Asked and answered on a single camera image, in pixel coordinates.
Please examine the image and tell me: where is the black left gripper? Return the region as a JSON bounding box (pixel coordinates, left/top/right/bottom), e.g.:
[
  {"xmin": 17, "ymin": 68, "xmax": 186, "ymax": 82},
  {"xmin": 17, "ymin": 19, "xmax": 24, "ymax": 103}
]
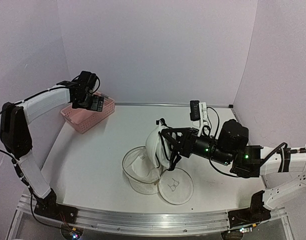
[{"xmin": 72, "ymin": 91, "xmax": 104, "ymax": 112}]

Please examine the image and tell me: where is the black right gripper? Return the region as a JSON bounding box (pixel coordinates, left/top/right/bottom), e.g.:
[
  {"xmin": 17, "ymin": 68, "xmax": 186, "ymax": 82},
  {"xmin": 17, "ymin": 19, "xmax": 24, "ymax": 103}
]
[{"xmin": 162, "ymin": 128, "xmax": 234, "ymax": 167}]

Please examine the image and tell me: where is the white bra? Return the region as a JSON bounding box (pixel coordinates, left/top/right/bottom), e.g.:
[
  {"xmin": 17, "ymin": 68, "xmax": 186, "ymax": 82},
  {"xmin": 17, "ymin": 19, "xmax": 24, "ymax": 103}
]
[{"xmin": 145, "ymin": 118, "xmax": 182, "ymax": 171}]

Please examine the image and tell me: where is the pink plastic basket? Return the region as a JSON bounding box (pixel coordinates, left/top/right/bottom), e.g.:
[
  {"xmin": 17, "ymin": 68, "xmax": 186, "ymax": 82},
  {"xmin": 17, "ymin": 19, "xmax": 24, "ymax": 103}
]
[{"xmin": 60, "ymin": 91, "xmax": 115, "ymax": 134}]

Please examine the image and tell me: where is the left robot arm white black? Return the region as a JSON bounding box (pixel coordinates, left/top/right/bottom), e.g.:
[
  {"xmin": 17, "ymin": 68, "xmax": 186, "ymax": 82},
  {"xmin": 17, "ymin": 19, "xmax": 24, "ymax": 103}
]
[{"xmin": 0, "ymin": 71, "xmax": 104, "ymax": 199}]

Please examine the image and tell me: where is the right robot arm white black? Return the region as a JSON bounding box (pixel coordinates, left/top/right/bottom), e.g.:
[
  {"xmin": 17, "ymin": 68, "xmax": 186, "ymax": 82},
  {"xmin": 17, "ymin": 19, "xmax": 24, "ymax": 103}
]
[{"xmin": 158, "ymin": 119, "xmax": 306, "ymax": 222}]

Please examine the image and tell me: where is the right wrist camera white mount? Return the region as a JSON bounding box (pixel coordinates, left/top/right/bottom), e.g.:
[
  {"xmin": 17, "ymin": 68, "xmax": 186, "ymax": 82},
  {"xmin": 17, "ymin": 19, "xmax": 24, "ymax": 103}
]
[{"xmin": 189, "ymin": 100, "xmax": 210, "ymax": 137}]

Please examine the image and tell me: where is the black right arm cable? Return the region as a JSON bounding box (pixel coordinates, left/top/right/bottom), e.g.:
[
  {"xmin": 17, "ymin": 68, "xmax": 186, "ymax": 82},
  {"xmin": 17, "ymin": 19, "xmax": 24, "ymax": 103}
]
[{"xmin": 207, "ymin": 107, "xmax": 289, "ymax": 178}]

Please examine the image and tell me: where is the aluminium front rail frame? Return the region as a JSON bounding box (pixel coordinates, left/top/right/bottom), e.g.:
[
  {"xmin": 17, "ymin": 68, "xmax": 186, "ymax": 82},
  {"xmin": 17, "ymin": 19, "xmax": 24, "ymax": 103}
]
[{"xmin": 6, "ymin": 195, "xmax": 294, "ymax": 240}]

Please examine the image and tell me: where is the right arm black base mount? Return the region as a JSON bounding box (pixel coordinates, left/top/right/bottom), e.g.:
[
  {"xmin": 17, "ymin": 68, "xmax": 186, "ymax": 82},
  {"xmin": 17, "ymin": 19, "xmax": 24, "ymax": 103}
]
[{"xmin": 228, "ymin": 190, "xmax": 271, "ymax": 229}]

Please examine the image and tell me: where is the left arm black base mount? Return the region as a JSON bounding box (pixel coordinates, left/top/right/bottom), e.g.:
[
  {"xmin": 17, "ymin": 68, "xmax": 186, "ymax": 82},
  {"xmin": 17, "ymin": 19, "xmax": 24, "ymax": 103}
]
[{"xmin": 33, "ymin": 188, "xmax": 78, "ymax": 224}]

